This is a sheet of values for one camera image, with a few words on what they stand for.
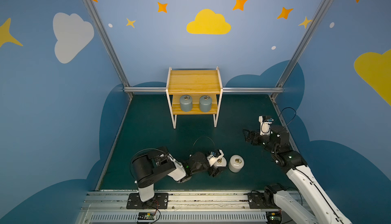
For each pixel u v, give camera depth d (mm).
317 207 424
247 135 697
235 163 800
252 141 685
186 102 864
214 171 733
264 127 675
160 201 746
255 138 675
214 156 715
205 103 874
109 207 759
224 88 764
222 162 791
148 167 472
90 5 739
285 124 1111
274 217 728
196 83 823
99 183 840
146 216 718
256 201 745
